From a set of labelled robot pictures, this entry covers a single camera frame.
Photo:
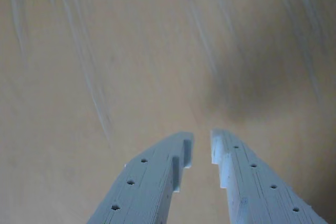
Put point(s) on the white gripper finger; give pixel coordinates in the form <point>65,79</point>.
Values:
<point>257,195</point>
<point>144,187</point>

